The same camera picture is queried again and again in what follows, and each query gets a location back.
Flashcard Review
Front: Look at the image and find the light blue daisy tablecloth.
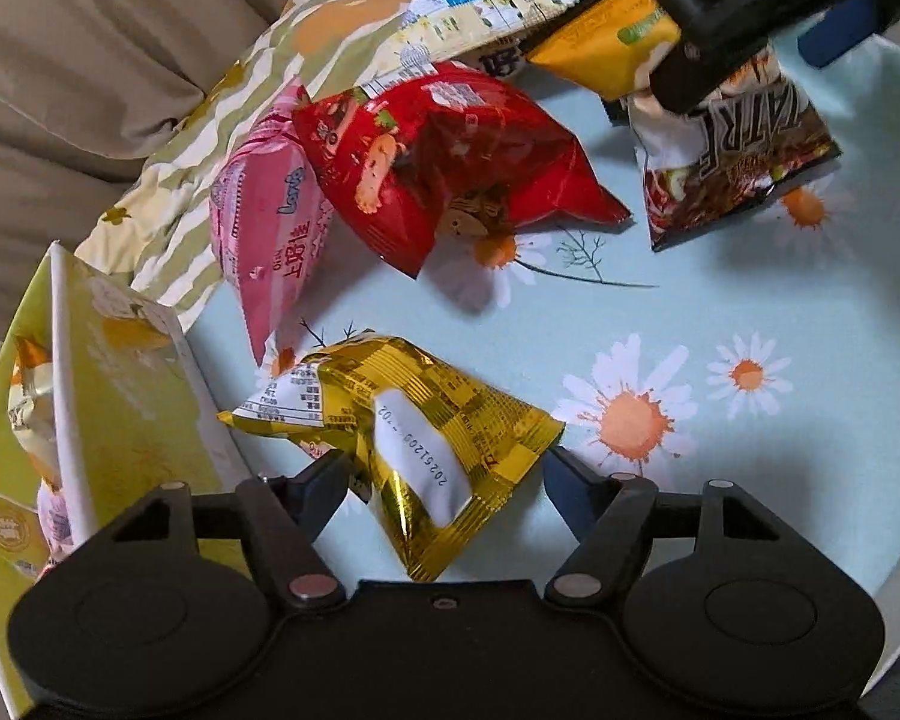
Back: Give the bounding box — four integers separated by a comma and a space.
187, 15, 900, 691

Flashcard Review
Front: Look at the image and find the brown snack bag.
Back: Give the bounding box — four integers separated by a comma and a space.
619, 37, 845, 252

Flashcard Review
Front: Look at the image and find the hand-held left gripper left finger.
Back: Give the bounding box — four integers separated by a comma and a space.
82, 450, 355, 608

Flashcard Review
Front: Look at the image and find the white and orange snack bag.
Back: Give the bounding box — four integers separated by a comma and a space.
4, 334, 65, 496

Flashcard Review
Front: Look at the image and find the orange-yellow snack bag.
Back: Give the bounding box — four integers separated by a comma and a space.
526, 0, 683, 102

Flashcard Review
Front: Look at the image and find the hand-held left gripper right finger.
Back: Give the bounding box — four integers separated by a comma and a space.
541, 446, 796, 610

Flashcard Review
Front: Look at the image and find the light pink snack bag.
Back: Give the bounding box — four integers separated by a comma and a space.
36, 480, 83, 578

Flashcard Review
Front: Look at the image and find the white and blue snack bag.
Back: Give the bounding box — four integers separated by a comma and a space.
364, 0, 616, 95

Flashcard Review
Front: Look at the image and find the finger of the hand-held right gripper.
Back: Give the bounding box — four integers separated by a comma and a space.
649, 31, 779, 119
797, 0, 880, 68

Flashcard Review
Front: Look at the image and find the gold snack bag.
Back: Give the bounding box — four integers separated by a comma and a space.
217, 328, 567, 584

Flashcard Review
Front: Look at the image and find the striped floral blanket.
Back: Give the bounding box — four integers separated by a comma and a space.
75, 0, 631, 316

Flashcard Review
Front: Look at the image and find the yellow-green cardboard box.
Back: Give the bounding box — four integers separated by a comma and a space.
0, 240, 252, 717

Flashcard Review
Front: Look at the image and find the red snack bag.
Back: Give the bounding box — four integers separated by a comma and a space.
292, 64, 632, 280

